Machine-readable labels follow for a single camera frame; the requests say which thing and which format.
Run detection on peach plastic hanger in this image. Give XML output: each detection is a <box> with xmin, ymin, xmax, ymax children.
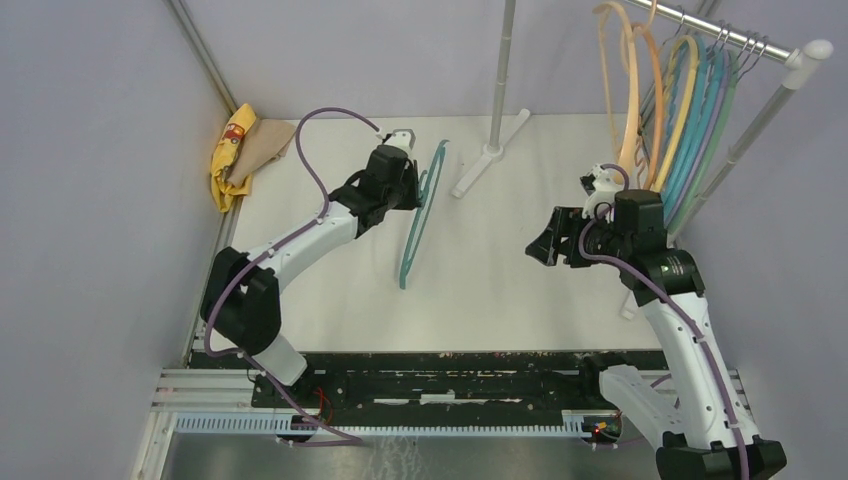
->
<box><xmin>592</xmin><ymin>1</ymin><xmax>661</xmax><ymax>185</ymax></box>

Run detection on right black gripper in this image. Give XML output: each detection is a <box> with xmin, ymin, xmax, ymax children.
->
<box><xmin>524</xmin><ymin>205</ymin><xmax>631</xmax><ymax>267</ymax></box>

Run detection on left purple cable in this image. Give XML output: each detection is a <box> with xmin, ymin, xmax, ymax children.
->
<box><xmin>201</xmin><ymin>107</ymin><xmax>386</xmax><ymax>448</ymax></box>

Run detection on yellow wavy hanger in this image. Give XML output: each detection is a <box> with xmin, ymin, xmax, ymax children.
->
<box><xmin>653</xmin><ymin>34</ymin><xmax>709</xmax><ymax>193</ymax></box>

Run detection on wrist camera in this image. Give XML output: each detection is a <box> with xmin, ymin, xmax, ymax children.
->
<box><xmin>580</xmin><ymin>163</ymin><xmax>629</xmax><ymax>220</ymax></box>
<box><xmin>383</xmin><ymin>129</ymin><xmax>416</xmax><ymax>159</ymax></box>

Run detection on blue wavy hanger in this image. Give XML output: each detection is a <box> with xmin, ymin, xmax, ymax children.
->
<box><xmin>662</xmin><ymin>29</ymin><xmax>733</xmax><ymax>217</ymax></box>
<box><xmin>661</xmin><ymin>39</ymin><xmax>727</xmax><ymax>222</ymax></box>

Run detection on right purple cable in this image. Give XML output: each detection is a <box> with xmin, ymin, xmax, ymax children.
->
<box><xmin>578</xmin><ymin>163</ymin><xmax>751</xmax><ymax>480</ymax></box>

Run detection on yellow patterned cloth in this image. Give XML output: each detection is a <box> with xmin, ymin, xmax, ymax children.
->
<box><xmin>209</xmin><ymin>104</ymin><xmax>258</xmax><ymax>214</ymax></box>

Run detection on purple wavy hanger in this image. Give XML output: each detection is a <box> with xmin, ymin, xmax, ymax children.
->
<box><xmin>665</xmin><ymin>36</ymin><xmax>757</xmax><ymax>223</ymax></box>

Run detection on white garment rack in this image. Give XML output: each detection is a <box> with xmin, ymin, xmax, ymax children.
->
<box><xmin>450</xmin><ymin>0</ymin><xmax>836</xmax><ymax>321</ymax></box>

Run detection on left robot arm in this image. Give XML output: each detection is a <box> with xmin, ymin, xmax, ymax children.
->
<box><xmin>201</xmin><ymin>143</ymin><xmax>421</xmax><ymax>407</ymax></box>

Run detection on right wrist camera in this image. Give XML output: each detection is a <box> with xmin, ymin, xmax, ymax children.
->
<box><xmin>580</xmin><ymin>163</ymin><xmax>629</xmax><ymax>220</ymax></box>

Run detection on beige cloth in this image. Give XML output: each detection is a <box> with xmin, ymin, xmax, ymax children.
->
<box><xmin>225</xmin><ymin>118</ymin><xmax>296</xmax><ymax>187</ymax></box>

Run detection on orange wavy hanger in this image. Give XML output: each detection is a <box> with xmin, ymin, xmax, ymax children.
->
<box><xmin>629</xmin><ymin>20</ymin><xmax>670</xmax><ymax>191</ymax></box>

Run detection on white cable duct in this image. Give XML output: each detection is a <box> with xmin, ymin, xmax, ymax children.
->
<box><xmin>173</xmin><ymin>413</ymin><xmax>591</xmax><ymax>438</ymax></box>

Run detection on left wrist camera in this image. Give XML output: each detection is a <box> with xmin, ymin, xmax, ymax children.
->
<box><xmin>383</xmin><ymin>129</ymin><xmax>416</xmax><ymax>159</ymax></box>

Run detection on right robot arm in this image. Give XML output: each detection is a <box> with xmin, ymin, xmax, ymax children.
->
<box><xmin>525</xmin><ymin>189</ymin><xmax>787</xmax><ymax>479</ymax></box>

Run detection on green wavy hanger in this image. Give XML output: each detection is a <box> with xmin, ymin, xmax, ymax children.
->
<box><xmin>669</xmin><ymin>39</ymin><xmax>770</xmax><ymax>233</ymax></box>

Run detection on purple cable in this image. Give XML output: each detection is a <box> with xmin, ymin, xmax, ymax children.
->
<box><xmin>578</xmin><ymin>163</ymin><xmax>751</xmax><ymax>480</ymax></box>
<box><xmin>201</xmin><ymin>107</ymin><xmax>386</xmax><ymax>448</ymax></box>

